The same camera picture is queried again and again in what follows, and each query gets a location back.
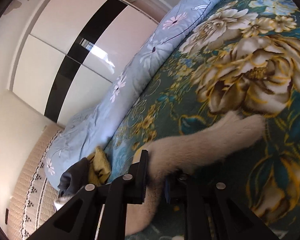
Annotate fuzzy beige cartoon sweater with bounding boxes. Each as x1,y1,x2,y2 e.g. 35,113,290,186
53,110,266,236

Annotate dark grey-blue pants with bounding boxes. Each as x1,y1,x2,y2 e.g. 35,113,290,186
58,158,89,197

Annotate mustard yellow knit garment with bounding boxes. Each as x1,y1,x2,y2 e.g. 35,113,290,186
87,146,111,186

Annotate beige quilted mattress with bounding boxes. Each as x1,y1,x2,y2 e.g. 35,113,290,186
7,124,62,239

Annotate light blue floral duvet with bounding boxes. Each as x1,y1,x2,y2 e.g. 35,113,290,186
44,0,221,189

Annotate teal floral bed blanket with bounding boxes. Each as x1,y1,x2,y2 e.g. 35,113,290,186
105,0,300,239

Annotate white and black wardrobe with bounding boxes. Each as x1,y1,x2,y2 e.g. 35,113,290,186
12,0,158,125

